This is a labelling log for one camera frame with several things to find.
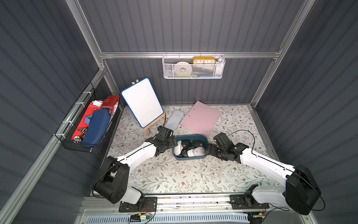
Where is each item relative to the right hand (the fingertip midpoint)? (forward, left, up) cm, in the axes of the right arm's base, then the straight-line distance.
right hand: (213, 150), depth 85 cm
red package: (+17, +62, +23) cm, 68 cm away
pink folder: (+35, +4, -11) cm, 36 cm away
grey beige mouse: (0, +10, -2) cm, 11 cm away
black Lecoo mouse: (+8, +9, -6) cm, 14 cm away
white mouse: (+2, +22, -3) cm, 22 cm away
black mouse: (+6, +17, -2) cm, 18 cm away
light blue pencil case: (+30, +26, -7) cm, 41 cm away
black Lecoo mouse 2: (+1, +18, -5) cm, 19 cm away
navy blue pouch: (+3, +63, +23) cm, 67 cm away
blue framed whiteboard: (+26, +45, +17) cm, 54 cm away
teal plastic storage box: (-3, +21, -5) cm, 21 cm away
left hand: (+5, +26, 0) cm, 27 cm away
